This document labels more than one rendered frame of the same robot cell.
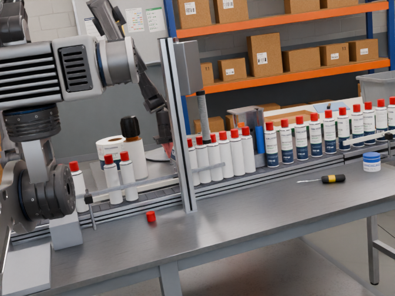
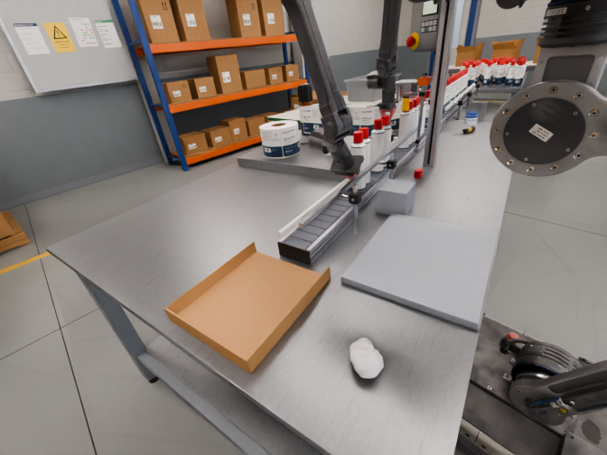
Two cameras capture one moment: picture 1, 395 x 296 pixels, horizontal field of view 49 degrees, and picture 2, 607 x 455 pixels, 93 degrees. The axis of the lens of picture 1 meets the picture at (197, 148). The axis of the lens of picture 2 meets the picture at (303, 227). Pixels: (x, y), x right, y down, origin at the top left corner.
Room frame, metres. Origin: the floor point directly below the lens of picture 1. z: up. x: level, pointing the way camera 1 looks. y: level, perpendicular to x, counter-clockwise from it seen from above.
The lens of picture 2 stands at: (0.96, 1.30, 1.33)
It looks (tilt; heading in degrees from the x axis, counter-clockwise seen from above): 31 degrees down; 324
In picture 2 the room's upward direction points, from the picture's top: 7 degrees counter-clockwise
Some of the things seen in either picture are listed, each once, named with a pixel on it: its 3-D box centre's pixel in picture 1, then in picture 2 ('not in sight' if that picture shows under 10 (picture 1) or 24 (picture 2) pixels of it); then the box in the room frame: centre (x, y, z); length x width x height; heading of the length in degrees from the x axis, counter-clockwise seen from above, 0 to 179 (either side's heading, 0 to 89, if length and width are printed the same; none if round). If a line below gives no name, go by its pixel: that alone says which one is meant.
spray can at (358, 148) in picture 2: not in sight; (358, 161); (1.63, 0.53, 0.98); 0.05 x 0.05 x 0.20
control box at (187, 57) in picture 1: (181, 68); (434, 22); (1.69, 0.02, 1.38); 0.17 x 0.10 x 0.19; 161
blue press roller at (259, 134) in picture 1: (260, 144); not in sight; (1.91, -0.28, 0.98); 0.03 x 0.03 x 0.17
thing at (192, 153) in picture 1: (191, 162); (405, 125); (1.77, 0.03, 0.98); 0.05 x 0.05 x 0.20
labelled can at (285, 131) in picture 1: (286, 141); not in sight; (1.90, -0.40, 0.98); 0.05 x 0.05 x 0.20
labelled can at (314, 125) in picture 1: (315, 134); not in sight; (1.94, -0.54, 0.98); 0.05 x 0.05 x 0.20
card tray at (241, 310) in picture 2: not in sight; (252, 292); (1.47, 1.10, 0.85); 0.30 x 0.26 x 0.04; 106
